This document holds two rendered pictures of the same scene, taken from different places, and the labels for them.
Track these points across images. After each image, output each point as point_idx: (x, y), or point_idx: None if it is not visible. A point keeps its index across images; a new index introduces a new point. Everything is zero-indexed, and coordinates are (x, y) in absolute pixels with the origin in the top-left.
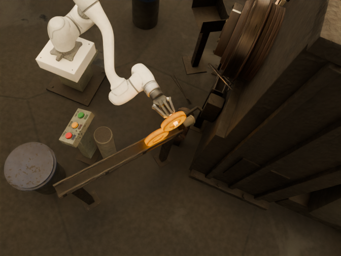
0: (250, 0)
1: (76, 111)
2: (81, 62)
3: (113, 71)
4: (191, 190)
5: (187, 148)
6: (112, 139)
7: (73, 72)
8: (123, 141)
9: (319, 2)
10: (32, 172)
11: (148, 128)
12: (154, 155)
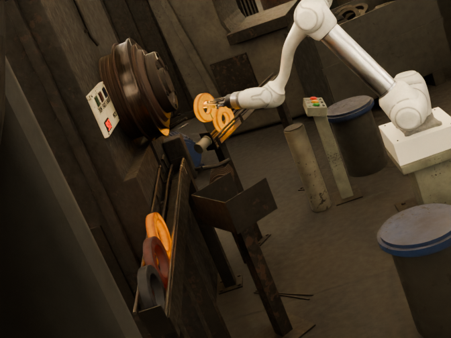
0: (137, 58)
1: (325, 106)
2: (384, 132)
3: (278, 74)
4: None
5: (231, 263)
6: (287, 142)
7: (380, 126)
8: (318, 220)
9: None
10: (339, 106)
11: (296, 243)
12: (269, 235)
